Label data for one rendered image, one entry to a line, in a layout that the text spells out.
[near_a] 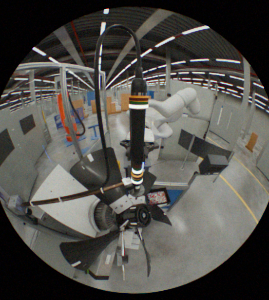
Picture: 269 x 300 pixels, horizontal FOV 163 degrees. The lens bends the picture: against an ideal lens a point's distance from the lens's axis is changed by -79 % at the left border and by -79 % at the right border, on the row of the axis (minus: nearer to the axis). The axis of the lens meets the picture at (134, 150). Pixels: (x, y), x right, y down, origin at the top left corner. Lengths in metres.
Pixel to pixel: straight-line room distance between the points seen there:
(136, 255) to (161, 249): 0.38
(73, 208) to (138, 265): 1.39
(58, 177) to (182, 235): 1.79
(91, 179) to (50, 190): 0.25
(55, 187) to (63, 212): 0.13
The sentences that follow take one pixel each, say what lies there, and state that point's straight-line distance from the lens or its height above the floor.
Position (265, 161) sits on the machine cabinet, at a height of 0.58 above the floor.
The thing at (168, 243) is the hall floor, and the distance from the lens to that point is 1.74.
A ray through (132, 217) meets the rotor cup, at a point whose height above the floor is 1.25.
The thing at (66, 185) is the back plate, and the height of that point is 1.28.
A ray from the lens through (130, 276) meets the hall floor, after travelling 1.79.
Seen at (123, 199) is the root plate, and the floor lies 1.27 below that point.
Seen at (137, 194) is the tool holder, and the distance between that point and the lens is 0.41.
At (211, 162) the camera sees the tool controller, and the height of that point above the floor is 1.23.
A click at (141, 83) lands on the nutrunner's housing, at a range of 0.20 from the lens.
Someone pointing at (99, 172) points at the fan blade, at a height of 1.37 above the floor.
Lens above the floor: 1.66
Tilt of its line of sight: 35 degrees down
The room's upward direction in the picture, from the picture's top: straight up
